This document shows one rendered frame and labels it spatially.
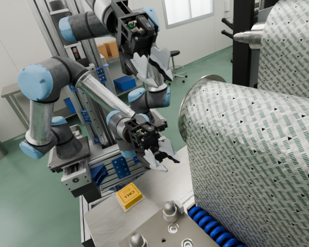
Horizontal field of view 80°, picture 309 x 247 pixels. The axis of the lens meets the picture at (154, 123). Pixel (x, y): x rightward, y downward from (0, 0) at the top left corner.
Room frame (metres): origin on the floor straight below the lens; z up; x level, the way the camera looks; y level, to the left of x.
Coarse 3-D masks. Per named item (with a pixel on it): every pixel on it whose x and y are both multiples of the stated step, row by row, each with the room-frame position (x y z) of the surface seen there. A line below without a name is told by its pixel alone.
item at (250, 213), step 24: (192, 168) 0.28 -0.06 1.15; (216, 168) 0.22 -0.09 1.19; (216, 192) 0.23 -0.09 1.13; (240, 192) 0.18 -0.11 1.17; (264, 192) 0.15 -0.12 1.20; (216, 216) 0.23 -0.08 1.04; (240, 216) 0.18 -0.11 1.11; (264, 216) 0.15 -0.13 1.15; (288, 216) 0.13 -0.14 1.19; (240, 240) 0.18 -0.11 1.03; (264, 240) 0.14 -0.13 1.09; (288, 240) 0.12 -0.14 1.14
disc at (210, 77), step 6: (204, 78) 0.32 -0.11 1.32; (210, 78) 0.32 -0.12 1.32; (216, 78) 0.33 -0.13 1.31; (222, 78) 0.34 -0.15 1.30; (198, 84) 0.31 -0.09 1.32; (192, 90) 0.30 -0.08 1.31; (186, 96) 0.30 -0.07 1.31; (186, 102) 0.29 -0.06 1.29; (180, 108) 0.29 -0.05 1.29; (180, 114) 0.29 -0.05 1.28; (180, 120) 0.28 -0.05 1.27; (180, 126) 0.28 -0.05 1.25; (180, 132) 0.28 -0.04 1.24
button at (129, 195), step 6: (126, 186) 0.48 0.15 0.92; (132, 186) 0.47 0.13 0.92; (120, 192) 0.46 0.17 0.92; (126, 192) 0.45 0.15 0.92; (132, 192) 0.45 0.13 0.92; (138, 192) 0.44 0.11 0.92; (120, 198) 0.43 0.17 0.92; (126, 198) 0.43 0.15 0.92; (132, 198) 0.42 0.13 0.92; (138, 198) 0.42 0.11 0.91; (126, 204) 0.40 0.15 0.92; (132, 204) 0.41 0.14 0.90
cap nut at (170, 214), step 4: (164, 204) 0.27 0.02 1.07; (168, 204) 0.26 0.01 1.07; (172, 204) 0.26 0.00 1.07; (164, 208) 0.26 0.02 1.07; (168, 208) 0.25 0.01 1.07; (172, 208) 0.25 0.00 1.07; (176, 208) 0.26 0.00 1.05; (164, 212) 0.26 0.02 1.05; (168, 212) 0.25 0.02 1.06; (172, 212) 0.25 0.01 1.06; (176, 212) 0.26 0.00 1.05; (164, 216) 0.26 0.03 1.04; (168, 216) 0.25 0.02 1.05; (172, 216) 0.25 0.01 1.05; (176, 216) 0.25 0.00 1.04; (168, 220) 0.25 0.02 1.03; (172, 220) 0.25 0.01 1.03; (176, 220) 0.25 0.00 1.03
